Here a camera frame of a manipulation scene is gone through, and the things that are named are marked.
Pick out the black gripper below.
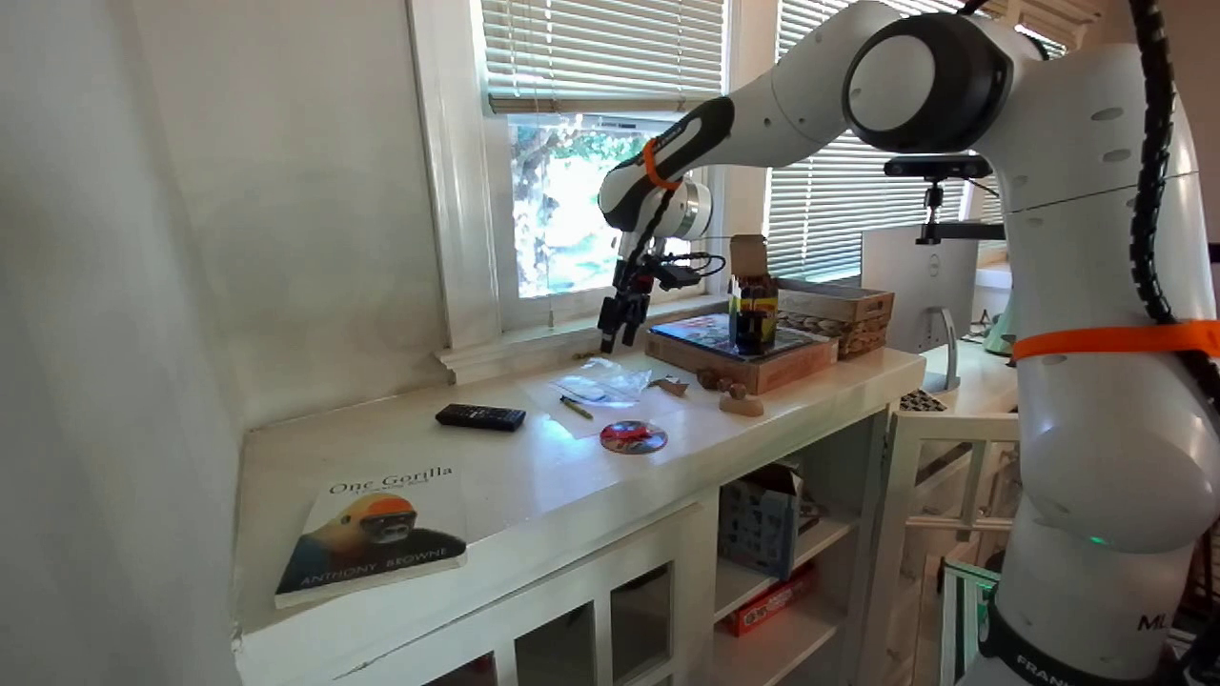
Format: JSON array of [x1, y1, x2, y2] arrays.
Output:
[[600, 257, 699, 350]]

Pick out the clear plastic bag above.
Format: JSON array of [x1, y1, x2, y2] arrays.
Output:
[[559, 359, 652, 407]]

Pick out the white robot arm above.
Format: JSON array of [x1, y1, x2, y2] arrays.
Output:
[[600, 0, 1220, 686]]

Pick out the small brown toy piece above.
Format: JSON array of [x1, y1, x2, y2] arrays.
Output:
[[648, 375, 690, 396]]

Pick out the wooden tray box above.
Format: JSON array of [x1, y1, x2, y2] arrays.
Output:
[[643, 312, 837, 394]]

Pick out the green pencil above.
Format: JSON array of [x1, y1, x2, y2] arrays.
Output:
[[559, 396, 596, 421]]

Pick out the small wooden figurine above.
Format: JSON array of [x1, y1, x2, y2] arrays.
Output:
[[719, 388, 766, 417]]

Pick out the open cardboard box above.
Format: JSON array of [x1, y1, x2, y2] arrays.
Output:
[[727, 234, 771, 280]]

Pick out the black remote control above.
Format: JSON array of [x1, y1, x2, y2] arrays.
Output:
[[433, 403, 525, 430]]

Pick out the white cabinet shelf unit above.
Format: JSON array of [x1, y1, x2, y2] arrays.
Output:
[[235, 350, 922, 686]]

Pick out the woven wooden box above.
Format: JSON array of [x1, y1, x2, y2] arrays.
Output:
[[778, 289, 891, 359]]

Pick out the blue storage crate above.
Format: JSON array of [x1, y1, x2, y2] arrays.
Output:
[[715, 465, 802, 580]]

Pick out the white window blinds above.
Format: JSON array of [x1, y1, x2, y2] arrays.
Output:
[[480, 0, 727, 115]]

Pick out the red box on shelf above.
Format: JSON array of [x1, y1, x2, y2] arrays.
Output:
[[724, 566, 821, 637]]

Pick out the black camera on stand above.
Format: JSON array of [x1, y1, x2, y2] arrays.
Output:
[[884, 153, 1001, 243]]

